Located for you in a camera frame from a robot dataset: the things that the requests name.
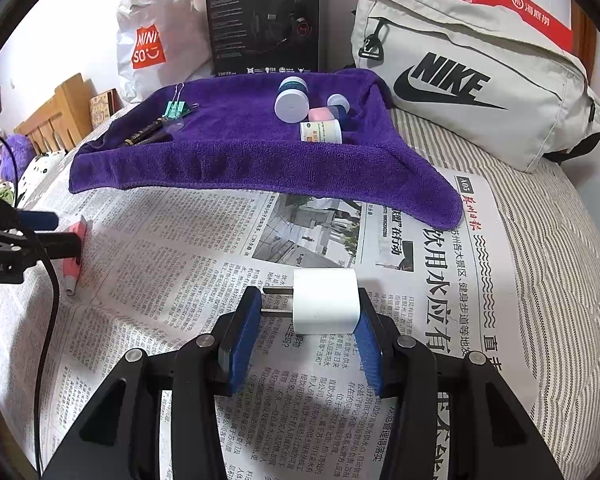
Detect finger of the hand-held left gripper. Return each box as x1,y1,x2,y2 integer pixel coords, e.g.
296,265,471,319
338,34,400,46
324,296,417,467
0,230,84,263
0,204,59,232

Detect teal binder clip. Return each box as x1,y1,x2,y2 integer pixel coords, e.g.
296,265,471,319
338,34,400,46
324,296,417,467
164,82,201,120

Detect purple plush toy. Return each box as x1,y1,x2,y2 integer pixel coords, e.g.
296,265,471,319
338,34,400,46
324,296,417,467
0,132,33,183

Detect dark wooden headboard post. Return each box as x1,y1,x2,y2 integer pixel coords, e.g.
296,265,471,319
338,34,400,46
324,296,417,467
572,7,597,81

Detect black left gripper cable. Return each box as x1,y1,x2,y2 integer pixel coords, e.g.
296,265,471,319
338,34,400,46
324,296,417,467
0,130,61,476

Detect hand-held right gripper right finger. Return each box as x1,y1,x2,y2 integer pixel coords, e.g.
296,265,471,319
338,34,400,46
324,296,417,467
352,287,566,480

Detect grey waist bag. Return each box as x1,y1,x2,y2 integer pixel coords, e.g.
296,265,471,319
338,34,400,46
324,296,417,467
350,0,600,173

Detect pink pen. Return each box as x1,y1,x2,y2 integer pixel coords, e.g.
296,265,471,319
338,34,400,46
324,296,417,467
62,216,90,297

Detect white jar with green label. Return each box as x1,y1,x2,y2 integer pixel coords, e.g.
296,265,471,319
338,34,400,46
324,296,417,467
300,119,343,144

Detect brown printed box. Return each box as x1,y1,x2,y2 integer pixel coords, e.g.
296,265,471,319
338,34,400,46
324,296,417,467
89,89,118,128

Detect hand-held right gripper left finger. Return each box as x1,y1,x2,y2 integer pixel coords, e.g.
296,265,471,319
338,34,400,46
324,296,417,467
40,285,265,480

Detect white and blue bottle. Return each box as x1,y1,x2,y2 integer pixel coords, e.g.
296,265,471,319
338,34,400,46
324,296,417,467
274,76,310,123

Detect white black-dotted cloth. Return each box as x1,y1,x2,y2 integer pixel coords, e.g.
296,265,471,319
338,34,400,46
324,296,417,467
20,149,68,186

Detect newspaper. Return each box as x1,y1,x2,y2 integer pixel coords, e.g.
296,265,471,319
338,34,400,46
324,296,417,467
0,172,538,480

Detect light wooden furniture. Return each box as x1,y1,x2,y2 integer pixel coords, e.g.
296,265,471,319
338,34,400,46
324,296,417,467
12,72,92,156

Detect white charger plug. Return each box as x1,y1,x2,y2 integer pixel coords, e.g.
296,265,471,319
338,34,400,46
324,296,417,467
262,269,362,336

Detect black headphone box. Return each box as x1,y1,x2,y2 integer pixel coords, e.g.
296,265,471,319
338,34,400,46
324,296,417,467
203,0,322,78

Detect purple towel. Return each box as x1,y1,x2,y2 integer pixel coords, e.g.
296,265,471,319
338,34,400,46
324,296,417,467
69,69,465,231

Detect white plastic shopping bag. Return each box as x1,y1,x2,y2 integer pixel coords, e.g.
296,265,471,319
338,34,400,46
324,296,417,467
116,0,216,105

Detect red paper bag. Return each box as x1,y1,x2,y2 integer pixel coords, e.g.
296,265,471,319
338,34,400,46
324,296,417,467
457,0,574,54

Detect black tube with gold bands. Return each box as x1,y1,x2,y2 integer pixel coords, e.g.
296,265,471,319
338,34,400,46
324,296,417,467
124,127,164,149

